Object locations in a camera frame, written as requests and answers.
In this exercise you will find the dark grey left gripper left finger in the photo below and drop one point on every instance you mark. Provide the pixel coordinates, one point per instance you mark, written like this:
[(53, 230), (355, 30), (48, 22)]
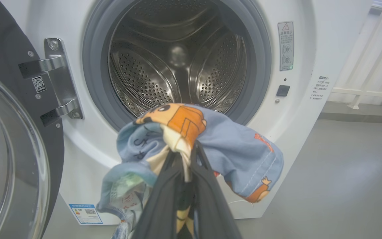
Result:
[(161, 205)]

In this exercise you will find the metal washing machine door hinge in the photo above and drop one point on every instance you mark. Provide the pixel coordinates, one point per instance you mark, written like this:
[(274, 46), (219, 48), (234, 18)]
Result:
[(60, 79)]

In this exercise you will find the blue energy label sticker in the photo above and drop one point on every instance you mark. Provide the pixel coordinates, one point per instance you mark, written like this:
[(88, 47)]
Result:
[(85, 213)]

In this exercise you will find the blue cartoon print garment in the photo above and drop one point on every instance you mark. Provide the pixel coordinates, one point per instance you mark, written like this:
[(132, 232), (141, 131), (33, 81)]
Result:
[(234, 152)]

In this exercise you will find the white front-load washing machine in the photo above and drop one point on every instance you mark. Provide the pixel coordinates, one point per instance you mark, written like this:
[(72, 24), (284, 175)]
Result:
[(293, 132)]

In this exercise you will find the white metal railing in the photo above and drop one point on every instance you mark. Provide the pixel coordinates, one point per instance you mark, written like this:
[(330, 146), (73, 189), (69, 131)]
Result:
[(363, 89)]

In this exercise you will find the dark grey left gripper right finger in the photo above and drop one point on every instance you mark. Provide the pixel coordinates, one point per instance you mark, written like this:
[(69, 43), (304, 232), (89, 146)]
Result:
[(211, 209)]

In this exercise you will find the dark round washer door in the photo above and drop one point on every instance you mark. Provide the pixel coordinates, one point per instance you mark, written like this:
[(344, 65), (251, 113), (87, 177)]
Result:
[(5, 49)]

